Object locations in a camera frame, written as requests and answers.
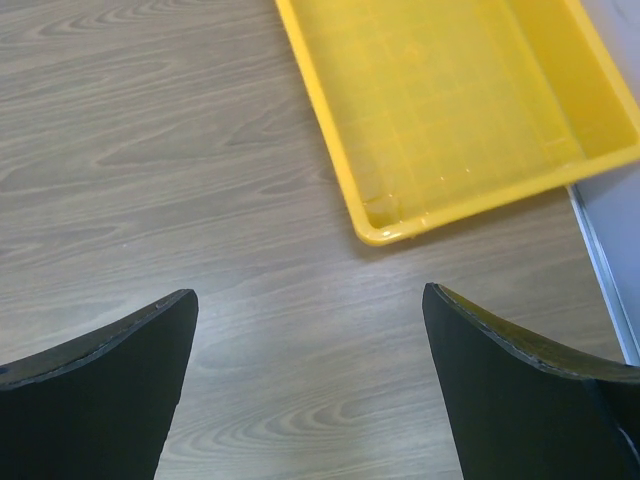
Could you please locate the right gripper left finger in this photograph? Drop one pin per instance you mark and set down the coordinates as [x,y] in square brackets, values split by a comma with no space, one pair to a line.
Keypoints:
[99,406]

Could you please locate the yellow plastic bin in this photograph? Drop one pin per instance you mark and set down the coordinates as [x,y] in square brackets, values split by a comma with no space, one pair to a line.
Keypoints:
[434,111]

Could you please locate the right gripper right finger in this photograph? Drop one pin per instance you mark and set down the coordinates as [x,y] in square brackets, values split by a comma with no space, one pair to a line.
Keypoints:
[522,406]

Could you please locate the right aluminium frame rail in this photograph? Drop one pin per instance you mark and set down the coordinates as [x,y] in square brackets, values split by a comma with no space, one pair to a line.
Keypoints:
[616,310]

